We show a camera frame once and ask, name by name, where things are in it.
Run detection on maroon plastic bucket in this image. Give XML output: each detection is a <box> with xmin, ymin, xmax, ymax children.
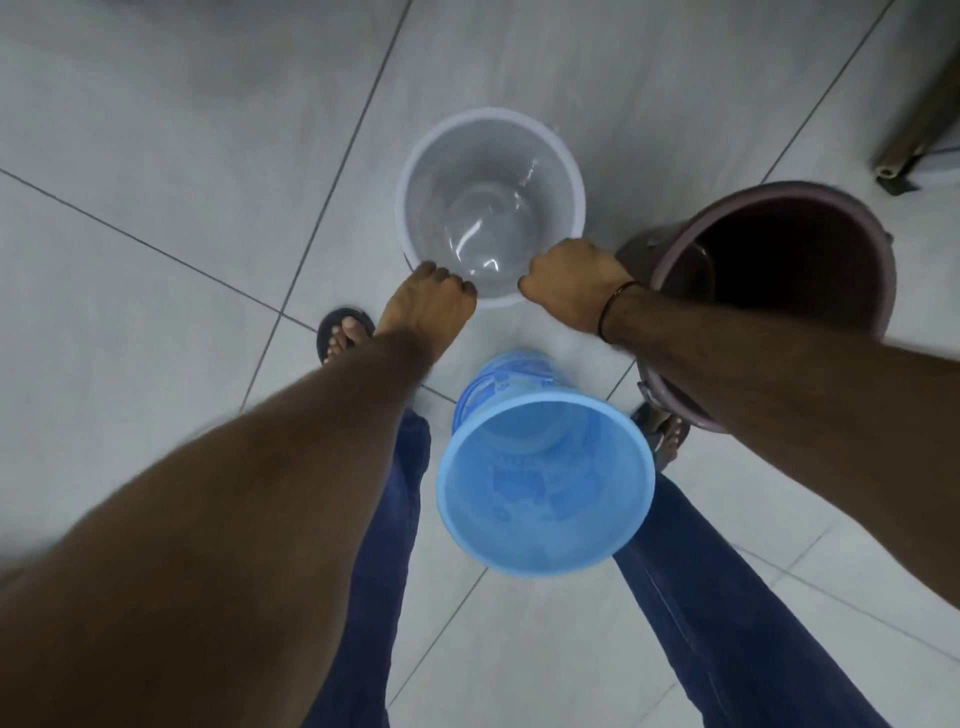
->
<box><xmin>616</xmin><ymin>180</ymin><xmax>899</xmax><ymax>437</ymax></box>

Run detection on person's left forearm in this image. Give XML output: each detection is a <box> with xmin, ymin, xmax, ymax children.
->
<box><xmin>0</xmin><ymin>330</ymin><xmax>445</xmax><ymax>728</ymax></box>

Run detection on person's right hand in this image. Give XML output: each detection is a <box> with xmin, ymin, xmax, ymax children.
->
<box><xmin>519</xmin><ymin>238</ymin><xmax>639</xmax><ymax>342</ymax></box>

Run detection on dark metal furniture leg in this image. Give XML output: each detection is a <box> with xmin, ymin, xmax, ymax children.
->
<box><xmin>870</xmin><ymin>56</ymin><xmax>960</xmax><ymax>198</ymax></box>

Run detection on person's left hand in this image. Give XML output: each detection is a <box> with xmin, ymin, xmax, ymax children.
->
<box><xmin>372</xmin><ymin>260</ymin><xmax>480</xmax><ymax>348</ymax></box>

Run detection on blue plastic bucket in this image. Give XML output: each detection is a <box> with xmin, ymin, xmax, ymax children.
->
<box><xmin>435</xmin><ymin>350</ymin><xmax>657</xmax><ymax>578</ymax></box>

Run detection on dark thread wristband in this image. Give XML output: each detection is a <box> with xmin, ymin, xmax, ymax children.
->
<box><xmin>597</xmin><ymin>280</ymin><xmax>641</xmax><ymax>343</ymax></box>

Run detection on person's right forearm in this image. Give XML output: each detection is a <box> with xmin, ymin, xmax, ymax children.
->
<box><xmin>602</xmin><ymin>282</ymin><xmax>960</xmax><ymax>610</ymax></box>

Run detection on black sandal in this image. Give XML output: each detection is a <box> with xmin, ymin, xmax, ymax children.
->
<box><xmin>315</xmin><ymin>307</ymin><xmax>377</xmax><ymax>369</ymax></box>
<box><xmin>630</xmin><ymin>401</ymin><xmax>692</xmax><ymax>474</ymax></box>

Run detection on white translucent plastic bucket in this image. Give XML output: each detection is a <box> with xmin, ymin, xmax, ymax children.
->
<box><xmin>395</xmin><ymin>107</ymin><xmax>587</xmax><ymax>311</ymax></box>

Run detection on blue jeans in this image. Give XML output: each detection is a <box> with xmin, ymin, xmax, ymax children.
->
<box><xmin>300</xmin><ymin>408</ymin><xmax>895</xmax><ymax>728</ymax></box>

